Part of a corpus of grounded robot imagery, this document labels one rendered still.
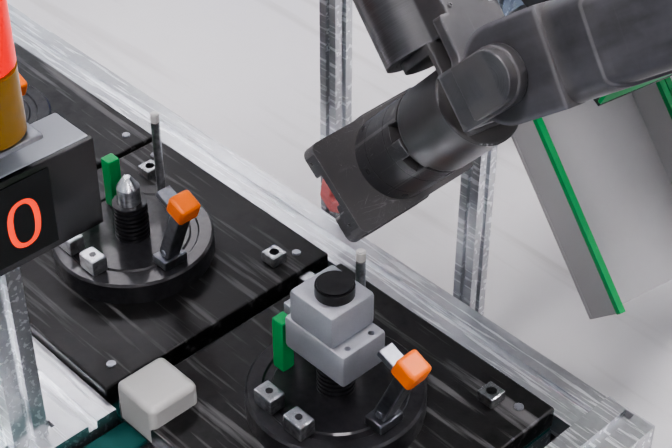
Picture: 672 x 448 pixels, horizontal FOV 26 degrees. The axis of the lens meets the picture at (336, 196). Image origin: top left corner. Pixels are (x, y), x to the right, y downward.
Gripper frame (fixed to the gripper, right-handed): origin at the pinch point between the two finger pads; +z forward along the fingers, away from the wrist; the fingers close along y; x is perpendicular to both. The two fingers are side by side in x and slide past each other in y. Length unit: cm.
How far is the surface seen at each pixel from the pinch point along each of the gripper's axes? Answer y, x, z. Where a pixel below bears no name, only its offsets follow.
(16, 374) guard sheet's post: 19.5, -1.3, 19.0
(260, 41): -41, -22, 62
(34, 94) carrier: -5, -25, 46
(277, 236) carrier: -9.6, -0.3, 27.2
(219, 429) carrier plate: 8.8, 10.2, 17.4
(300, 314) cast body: 2.5, 5.9, 8.3
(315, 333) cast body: 2.5, 7.6, 7.9
